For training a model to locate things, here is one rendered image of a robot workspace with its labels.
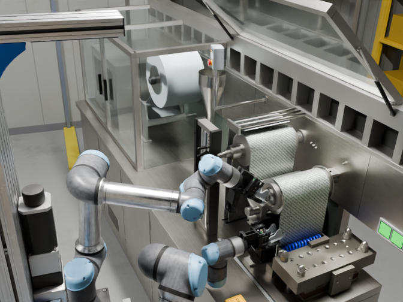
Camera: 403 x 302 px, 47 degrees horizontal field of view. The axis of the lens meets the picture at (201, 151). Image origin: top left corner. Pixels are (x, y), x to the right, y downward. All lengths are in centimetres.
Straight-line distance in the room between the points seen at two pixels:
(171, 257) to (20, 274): 43
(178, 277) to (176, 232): 82
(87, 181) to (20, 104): 380
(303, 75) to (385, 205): 66
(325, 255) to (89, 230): 94
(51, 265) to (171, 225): 92
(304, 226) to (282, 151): 33
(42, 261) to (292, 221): 98
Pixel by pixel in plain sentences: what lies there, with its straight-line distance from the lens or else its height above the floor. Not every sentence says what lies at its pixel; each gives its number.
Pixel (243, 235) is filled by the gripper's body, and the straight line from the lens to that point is 178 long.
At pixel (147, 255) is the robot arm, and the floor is 131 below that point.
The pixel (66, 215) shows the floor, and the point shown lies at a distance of 397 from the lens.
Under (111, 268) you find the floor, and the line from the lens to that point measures 340.
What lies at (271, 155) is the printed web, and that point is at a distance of 200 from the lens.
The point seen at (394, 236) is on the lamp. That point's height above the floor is 119.
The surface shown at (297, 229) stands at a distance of 196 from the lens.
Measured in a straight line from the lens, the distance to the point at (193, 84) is 261.
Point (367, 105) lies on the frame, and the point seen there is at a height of 162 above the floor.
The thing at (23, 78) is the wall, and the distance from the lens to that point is 523.
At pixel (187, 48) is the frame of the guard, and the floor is 159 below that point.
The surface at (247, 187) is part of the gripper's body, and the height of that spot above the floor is 134.
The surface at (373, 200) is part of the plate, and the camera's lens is 191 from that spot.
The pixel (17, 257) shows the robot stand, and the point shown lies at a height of 145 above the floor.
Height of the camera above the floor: 226
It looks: 28 degrees down
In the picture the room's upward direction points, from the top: 1 degrees clockwise
